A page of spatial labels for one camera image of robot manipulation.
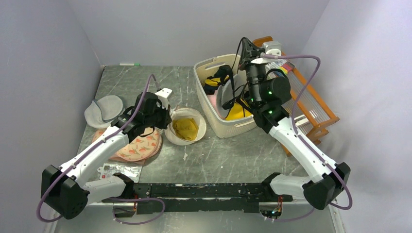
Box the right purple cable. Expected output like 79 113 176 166
260 54 353 211

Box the black bra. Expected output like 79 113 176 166
217 42 250 117

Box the coloured marker pen pack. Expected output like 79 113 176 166
274 59 295 74

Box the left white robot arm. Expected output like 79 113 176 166
36 88 172 222

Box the pink bra in basket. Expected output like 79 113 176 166
207 93 225 119

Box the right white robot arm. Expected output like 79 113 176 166
238 37 353 210

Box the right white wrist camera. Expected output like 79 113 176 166
262 41 282 56

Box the orange wooden rack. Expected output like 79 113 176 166
252 36 340 158

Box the green white marker pen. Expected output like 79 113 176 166
119 63 140 67

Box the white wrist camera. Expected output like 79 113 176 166
155 88 173 106
262 41 282 56

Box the white mesh laundry bag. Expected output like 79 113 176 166
164 107 206 146

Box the yellow bra in basket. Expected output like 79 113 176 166
225 102 252 121

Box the mustard yellow bra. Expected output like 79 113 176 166
172 118 199 141

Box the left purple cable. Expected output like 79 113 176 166
36 74 160 223

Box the floral pink laundry bag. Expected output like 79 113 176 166
109 128 162 165

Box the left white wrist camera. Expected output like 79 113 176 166
155 88 173 106

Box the black yellow garment in basket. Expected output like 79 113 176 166
203 65 233 95

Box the cream plastic laundry basket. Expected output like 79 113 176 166
193 54 257 138

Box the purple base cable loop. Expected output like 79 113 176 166
112 198 166 225

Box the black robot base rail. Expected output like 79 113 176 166
101 182 293 216

